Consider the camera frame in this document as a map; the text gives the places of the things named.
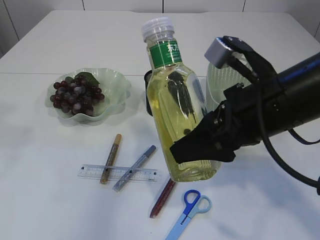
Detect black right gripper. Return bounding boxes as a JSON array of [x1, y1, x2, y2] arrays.
[[167, 71, 262, 164]]

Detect yellow tea drink bottle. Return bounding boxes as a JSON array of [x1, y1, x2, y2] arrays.
[[141, 16, 221, 182]]

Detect purple artificial grape bunch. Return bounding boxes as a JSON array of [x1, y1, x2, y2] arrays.
[[49, 71, 106, 117]]

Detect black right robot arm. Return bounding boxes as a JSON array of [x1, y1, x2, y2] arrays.
[[170, 52, 320, 164]]

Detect green woven plastic basket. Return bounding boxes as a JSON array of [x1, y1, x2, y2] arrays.
[[205, 63, 251, 112]]

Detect black mesh pen holder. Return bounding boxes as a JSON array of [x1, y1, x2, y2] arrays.
[[143, 69, 155, 117]]

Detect red marker pen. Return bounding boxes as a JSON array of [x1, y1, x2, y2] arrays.
[[149, 178, 176, 219]]

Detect green wavy plastic plate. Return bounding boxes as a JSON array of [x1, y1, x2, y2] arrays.
[[56, 68, 131, 123]]

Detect clear plastic ruler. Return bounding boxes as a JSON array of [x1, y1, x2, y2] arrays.
[[77, 164, 162, 183]]

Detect gold marker pen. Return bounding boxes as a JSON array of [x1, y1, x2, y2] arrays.
[[99, 133, 122, 185]]

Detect silver blue marker pen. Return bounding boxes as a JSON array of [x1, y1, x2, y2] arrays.
[[112, 145, 156, 192]]

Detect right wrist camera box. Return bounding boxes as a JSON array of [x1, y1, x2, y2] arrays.
[[204, 35, 253, 69]]

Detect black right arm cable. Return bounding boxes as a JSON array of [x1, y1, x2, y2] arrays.
[[259, 109, 320, 196]]

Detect blue handled scissors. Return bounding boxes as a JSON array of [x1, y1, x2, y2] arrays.
[[165, 189, 212, 240]]

